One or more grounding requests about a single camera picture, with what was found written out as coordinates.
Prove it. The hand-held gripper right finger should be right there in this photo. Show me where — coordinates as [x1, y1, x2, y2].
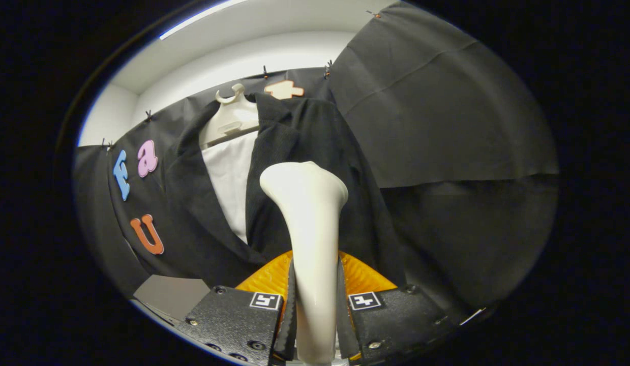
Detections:
[337, 250, 450, 362]

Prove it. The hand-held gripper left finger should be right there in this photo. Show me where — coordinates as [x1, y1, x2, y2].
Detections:
[175, 250, 296, 365]

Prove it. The white garment steamer head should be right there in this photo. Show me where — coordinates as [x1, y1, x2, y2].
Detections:
[259, 162, 349, 364]

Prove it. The black jacket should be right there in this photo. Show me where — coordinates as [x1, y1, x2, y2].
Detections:
[165, 93, 407, 290]

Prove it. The grey cabinet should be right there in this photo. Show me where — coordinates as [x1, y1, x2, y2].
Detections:
[133, 275, 212, 322]

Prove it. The white mannequin torso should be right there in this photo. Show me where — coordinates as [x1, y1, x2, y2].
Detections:
[201, 130, 259, 245]

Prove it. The black backdrop cloth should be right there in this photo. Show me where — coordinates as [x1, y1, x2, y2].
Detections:
[73, 0, 559, 311]

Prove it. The white plastic hanger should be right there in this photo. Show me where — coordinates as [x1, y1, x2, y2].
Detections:
[199, 83, 260, 149]

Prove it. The row of black clips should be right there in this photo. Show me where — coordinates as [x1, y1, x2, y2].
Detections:
[100, 9, 382, 152]

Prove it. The ceiling light panel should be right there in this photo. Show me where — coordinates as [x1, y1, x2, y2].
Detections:
[159, 0, 249, 40]

